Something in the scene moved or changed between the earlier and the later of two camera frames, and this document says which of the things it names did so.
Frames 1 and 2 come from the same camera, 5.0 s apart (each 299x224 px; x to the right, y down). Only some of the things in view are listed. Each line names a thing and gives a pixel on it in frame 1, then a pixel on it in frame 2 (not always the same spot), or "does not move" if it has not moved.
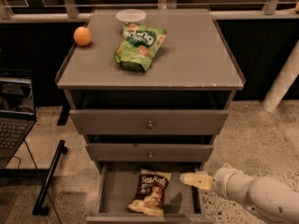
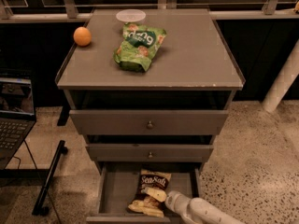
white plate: x=131 y=16 does not move
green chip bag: x=137 y=47 does not move
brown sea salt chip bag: x=149 y=195 does not move
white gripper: x=220 y=180 to x=175 y=202
